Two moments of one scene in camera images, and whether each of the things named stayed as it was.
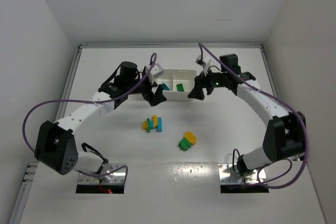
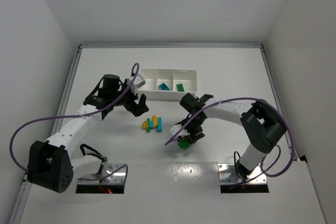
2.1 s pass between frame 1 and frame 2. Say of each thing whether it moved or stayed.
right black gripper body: moved
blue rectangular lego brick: stayed
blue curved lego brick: stayed
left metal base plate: stayed
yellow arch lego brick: stayed
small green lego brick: stayed
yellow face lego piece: stayed
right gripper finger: moved
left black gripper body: moved
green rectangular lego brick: stayed
